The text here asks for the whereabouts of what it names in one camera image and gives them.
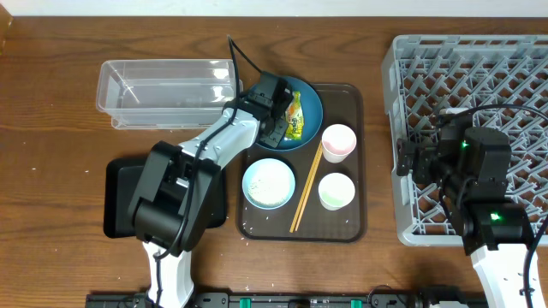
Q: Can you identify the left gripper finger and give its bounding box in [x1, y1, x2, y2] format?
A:
[278, 84, 294, 116]
[259, 118, 288, 149]

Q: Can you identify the yellow green snack wrapper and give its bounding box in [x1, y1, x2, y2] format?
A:
[284, 92, 305, 140]

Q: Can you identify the pink plastic cup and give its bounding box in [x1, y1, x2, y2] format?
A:
[321, 124, 357, 163]

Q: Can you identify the white green plastic cup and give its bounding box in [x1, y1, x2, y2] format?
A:
[318, 173, 356, 210]

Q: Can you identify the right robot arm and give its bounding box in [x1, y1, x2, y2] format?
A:
[396, 124, 545, 307]

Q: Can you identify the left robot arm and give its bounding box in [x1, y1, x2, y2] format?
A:
[128, 72, 294, 307]

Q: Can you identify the grey dishwasher rack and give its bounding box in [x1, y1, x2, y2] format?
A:
[381, 34, 547, 231]

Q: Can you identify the clear plastic waste bin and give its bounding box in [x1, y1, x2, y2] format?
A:
[96, 59, 235, 130]

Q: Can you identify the blue plate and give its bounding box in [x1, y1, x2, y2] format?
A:
[257, 76, 324, 151]

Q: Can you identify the wooden chopstick right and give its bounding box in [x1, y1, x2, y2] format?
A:
[293, 143, 324, 233]

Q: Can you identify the wooden chopstick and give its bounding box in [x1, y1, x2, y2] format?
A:
[293, 143, 324, 233]
[289, 141, 322, 234]

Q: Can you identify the light blue rice bowl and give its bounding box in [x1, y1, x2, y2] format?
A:
[241, 158, 296, 210]

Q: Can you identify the brown serving tray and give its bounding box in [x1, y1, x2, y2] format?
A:
[237, 83, 367, 243]

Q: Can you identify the wooden chopstick left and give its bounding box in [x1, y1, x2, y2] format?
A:
[289, 141, 322, 234]

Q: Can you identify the black tray lid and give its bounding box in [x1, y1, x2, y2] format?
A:
[103, 153, 228, 239]

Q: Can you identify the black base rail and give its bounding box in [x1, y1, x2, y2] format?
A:
[85, 293, 488, 308]

